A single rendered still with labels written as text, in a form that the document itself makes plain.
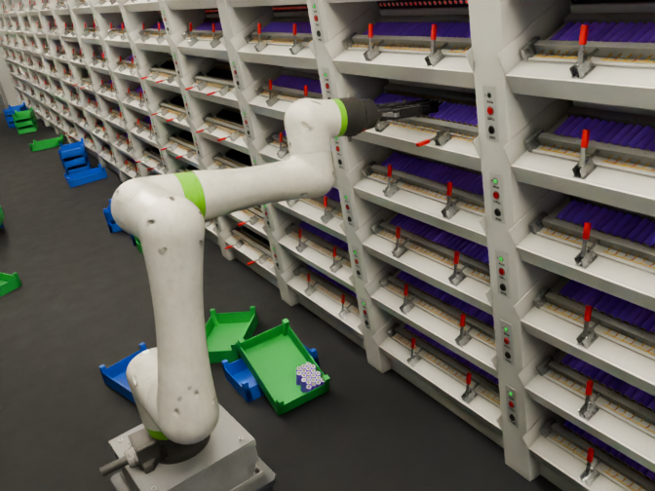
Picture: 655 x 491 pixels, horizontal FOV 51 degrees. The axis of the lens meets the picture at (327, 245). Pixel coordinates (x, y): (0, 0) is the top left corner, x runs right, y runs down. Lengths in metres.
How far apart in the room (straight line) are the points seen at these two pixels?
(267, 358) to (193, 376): 1.12
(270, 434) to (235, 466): 0.64
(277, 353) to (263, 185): 1.08
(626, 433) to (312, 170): 0.92
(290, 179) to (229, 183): 0.15
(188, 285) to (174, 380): 0.20
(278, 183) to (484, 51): 0.53
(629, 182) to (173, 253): 0.86
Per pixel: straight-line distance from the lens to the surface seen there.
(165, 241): 1.28
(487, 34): 1.53
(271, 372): 2.48
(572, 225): 1.60
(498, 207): 1.63
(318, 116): 1.61
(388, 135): 1.91
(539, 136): 1.57
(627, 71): 1.36
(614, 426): 1.72
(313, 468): 2.16
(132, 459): 1.69
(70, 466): 2.51
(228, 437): 1.71
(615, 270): 1.50
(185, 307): 1.35
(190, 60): 3.37
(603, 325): 1.65
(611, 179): 1.42
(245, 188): 1.53
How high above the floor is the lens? 1.41
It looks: 23 degrees down
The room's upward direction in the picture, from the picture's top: 10 degrees counter-clockwise
